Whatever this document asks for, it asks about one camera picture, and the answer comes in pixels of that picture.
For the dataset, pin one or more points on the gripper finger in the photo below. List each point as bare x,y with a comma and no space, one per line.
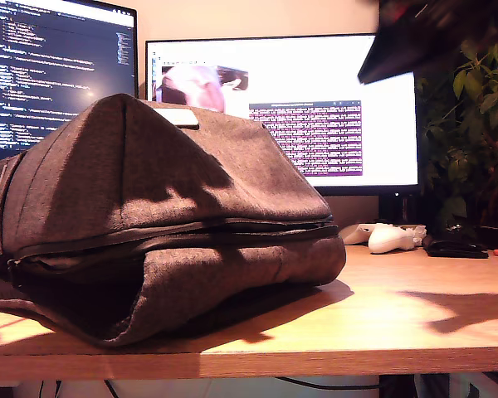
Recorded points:
394,54

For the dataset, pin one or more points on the grey fabric backpack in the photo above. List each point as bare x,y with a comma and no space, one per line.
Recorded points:
170,186

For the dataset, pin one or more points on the monitor with white screen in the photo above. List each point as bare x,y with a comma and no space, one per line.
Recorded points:
315,70

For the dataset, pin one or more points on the green leafy potted plant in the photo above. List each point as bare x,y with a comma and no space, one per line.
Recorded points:
477,103

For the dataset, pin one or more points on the black monitor stand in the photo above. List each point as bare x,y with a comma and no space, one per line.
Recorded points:
392,209

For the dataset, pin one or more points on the white game controller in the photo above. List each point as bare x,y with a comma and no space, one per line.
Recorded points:
388,240

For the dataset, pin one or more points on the dark table leg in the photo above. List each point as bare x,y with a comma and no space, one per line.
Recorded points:
396,387

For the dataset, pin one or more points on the monitor with dark code screen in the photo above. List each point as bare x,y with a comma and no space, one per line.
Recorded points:
58,62

